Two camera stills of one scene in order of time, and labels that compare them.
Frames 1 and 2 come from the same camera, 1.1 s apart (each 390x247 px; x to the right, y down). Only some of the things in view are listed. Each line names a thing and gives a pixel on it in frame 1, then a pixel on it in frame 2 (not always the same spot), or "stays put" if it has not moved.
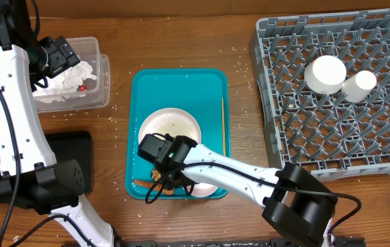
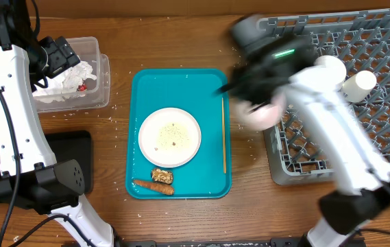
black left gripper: (64, 56) stays put
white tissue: (66, 82) stays put
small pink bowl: (201, 189) to (259, 116)
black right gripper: (170, 182) to (238, 89)
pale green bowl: (325, 75) stays put
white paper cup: (356, 88) stays put
